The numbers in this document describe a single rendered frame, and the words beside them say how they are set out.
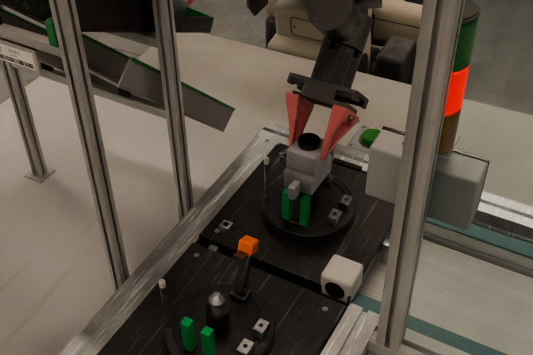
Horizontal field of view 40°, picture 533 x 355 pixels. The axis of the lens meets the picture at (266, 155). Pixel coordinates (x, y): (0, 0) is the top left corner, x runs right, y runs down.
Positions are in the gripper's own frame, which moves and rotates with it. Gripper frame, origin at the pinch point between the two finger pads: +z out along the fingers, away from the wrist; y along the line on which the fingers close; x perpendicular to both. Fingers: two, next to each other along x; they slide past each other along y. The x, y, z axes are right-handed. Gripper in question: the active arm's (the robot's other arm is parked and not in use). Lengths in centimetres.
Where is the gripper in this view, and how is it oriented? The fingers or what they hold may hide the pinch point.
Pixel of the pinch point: (308, 149)
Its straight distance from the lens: 99.7
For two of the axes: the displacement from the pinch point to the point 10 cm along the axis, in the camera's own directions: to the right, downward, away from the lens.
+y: 8.8, 2.9, -3.9
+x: 3.7, 1.3, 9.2
